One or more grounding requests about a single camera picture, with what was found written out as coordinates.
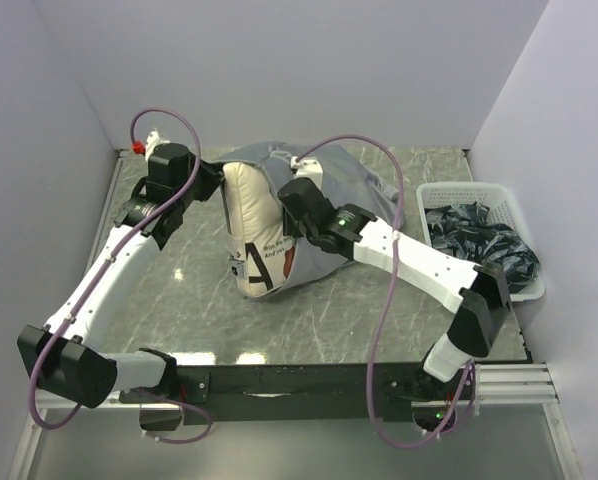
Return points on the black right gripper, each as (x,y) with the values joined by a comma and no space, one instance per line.
(289,227)

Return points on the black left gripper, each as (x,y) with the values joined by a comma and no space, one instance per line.
(213,174)

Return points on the grey pillowcase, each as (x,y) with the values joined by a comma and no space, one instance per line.
(345,181)

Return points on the cream pillow with bear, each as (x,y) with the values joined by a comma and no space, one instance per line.
(260,253)

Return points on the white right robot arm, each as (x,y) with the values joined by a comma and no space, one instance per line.
(477,295)

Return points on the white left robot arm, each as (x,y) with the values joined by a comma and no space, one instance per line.
(65,356)

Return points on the dark patterned cloth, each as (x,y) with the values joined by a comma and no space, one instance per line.
(462,231)

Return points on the white plastic basket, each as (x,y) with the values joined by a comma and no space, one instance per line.
(503,208)

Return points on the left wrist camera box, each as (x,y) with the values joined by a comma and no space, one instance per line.
(147,148)

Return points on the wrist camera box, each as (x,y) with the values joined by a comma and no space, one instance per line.
(308,167)
(147,148)

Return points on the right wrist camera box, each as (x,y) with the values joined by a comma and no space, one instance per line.
(308,167)

